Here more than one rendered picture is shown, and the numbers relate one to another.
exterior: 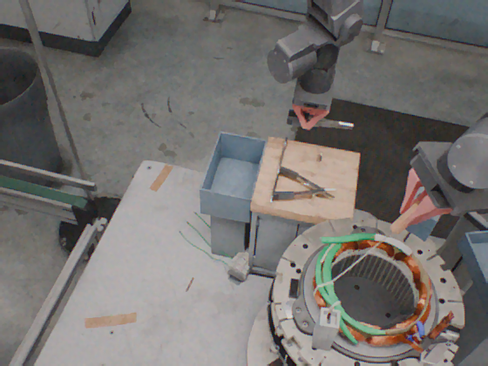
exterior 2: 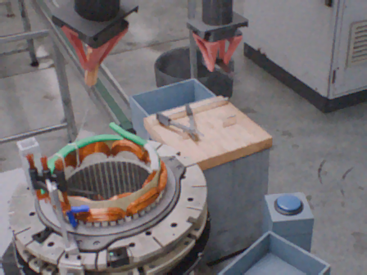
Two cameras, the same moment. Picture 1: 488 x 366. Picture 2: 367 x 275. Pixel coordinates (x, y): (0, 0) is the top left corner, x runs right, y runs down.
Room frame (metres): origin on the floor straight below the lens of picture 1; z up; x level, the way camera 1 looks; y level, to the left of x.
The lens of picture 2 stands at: (0.10, -0.85, 1.63)
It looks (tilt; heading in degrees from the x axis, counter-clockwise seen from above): 33 degrees down; 54
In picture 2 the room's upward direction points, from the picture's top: 3 degrees counter-clockwise
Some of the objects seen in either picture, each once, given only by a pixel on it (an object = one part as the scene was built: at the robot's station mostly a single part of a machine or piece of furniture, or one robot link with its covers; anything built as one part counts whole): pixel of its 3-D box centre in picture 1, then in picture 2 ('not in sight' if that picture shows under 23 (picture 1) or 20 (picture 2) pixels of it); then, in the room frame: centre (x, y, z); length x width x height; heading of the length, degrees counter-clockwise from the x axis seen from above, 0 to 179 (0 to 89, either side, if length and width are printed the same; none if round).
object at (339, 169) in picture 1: (307, 180); (206, 132); (0.68, -0.14, 1.05); 0.20 x 0.19 x 0.02; 79
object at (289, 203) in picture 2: not in sight; (288, 202); (0.65, -0.39, 1.04); 0.04 x 0.04 x 0.01
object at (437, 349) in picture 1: (438, 346); (64, 218); (0.29, -0.30, 1.15); 0.03 x 0.02 x 0.12; 75
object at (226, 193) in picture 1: (233, 203); (175, 148); (0.71, 0.01, 0.92); 0.17 x 0.11 x 0.28; 169
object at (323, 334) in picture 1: (326, 330); (33, 167); (0.32, -0.14, 1.14); 0.03 x 0.03 x 0.09; 83
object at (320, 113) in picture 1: (310, 105); (216, 47); (0.72, -0.12, 1.22); 0.07 x 0.07 x 0.09; 80
